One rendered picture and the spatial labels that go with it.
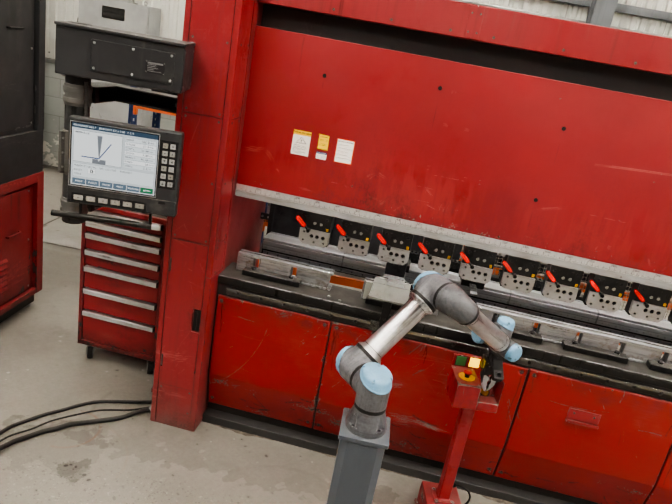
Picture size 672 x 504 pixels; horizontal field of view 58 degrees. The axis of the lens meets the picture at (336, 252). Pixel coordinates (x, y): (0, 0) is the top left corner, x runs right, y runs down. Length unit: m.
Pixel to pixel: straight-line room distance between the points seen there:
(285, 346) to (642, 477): 1.85
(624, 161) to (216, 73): 1.81
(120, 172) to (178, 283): 0.67
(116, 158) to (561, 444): 2.45
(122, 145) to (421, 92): 1.30
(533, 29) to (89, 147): 1.89
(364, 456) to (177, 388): 1.36
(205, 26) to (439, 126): 1.10
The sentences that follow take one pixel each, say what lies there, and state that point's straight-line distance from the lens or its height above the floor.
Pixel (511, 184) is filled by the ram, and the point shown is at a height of 1.59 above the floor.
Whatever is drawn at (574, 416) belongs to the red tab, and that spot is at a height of 0.58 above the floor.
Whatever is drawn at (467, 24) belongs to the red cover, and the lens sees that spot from 2.80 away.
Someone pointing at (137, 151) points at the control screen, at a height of 1.50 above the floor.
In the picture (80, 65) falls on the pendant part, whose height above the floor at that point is 1.80.
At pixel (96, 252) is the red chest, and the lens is 3.65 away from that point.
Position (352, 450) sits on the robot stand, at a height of 0.72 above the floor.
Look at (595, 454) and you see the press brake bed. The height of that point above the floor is 0.40.
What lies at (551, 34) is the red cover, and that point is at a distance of 2.83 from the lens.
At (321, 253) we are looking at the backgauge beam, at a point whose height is 0.97.
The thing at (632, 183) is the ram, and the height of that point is 1.70.
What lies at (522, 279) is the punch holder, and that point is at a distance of 3.00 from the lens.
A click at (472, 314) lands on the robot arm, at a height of 1.22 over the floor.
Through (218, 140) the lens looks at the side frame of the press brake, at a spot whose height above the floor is 1.55.
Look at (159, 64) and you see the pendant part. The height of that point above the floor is 1.85.
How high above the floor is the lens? 2.06
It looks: 19 degrees down
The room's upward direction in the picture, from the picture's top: 10 degrees clockwise
